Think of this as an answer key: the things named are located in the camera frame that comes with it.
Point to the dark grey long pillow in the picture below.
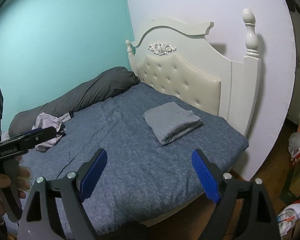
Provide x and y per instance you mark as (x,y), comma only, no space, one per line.
(90,90)

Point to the white striped plastic bag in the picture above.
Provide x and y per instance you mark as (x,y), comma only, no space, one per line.
(290,217)

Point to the blue patterned bed blanket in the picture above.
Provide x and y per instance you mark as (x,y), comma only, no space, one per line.
(140,167)

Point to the grey plastic bag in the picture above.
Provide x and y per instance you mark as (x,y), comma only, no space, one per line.
(298,142)

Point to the cream tufted headboard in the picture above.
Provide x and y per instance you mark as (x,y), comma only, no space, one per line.
(190,85)

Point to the person's left hand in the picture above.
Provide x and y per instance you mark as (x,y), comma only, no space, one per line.
(0,192)

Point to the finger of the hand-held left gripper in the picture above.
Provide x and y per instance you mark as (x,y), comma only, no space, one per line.
(32,131)
(43,135)

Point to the light lilac jacket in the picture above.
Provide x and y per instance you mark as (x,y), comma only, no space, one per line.
(47,120)

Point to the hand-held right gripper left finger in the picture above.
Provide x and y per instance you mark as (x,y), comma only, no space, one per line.
(95,172)

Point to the grey knit sweater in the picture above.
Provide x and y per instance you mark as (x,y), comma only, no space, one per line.
(172,122)

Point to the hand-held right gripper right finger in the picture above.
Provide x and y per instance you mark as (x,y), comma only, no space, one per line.
(206,175)

